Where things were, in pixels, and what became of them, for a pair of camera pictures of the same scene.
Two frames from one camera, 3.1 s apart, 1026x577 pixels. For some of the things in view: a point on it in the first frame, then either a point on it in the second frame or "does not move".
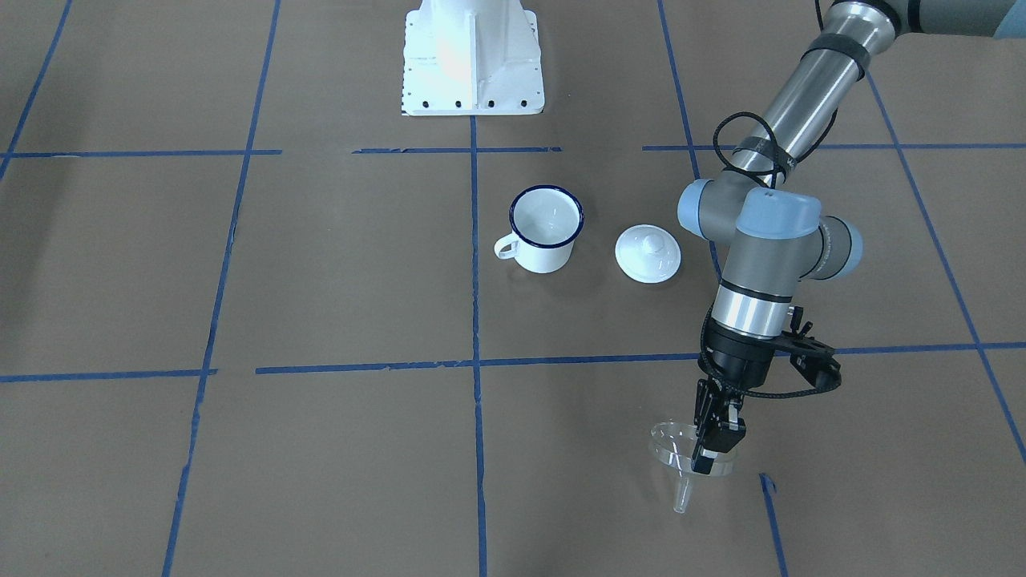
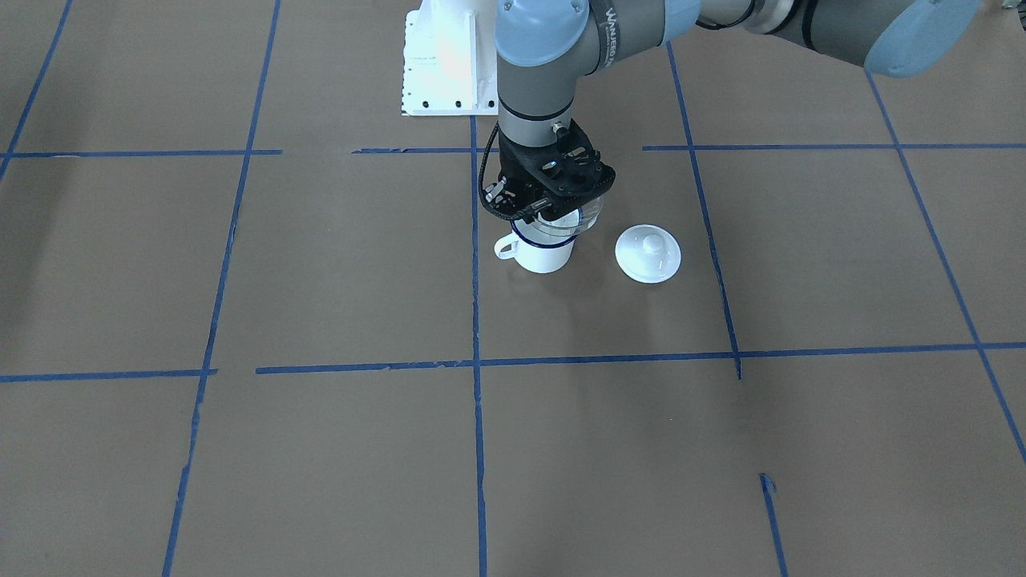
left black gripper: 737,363 to 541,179
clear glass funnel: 672,445 to 588,215
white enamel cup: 545,221 does not move
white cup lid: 648,253 does not move
